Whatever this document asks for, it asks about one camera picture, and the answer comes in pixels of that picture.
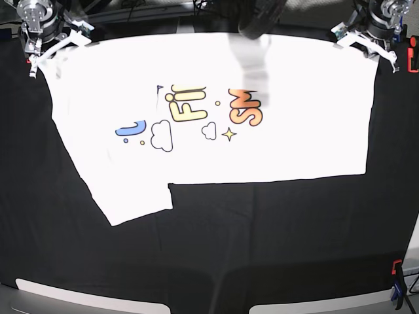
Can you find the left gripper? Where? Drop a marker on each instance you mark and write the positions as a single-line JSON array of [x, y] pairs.
[[373, 47]]

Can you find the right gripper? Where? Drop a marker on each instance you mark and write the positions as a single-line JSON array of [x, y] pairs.
[[62, 40]]

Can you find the white printed t-shirt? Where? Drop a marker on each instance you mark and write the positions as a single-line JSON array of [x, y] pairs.
[[140, 113]]

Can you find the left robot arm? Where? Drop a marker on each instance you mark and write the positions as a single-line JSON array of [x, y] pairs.
[[375, 27]]

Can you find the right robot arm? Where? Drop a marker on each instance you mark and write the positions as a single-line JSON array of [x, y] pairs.
[[49, 26]]

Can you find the red black clamp far right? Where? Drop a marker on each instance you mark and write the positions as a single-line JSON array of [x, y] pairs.
[[412, 55]]

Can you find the red blue clamp near right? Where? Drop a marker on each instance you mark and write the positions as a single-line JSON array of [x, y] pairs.
[[399, 286]]

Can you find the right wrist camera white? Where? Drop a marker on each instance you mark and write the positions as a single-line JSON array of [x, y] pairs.
[[85, 28]]

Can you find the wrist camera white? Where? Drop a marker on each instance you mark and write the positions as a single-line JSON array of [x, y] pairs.
[[340, 31], [85, 28]]

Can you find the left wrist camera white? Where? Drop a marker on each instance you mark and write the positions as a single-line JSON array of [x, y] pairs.
[[340, 31]]

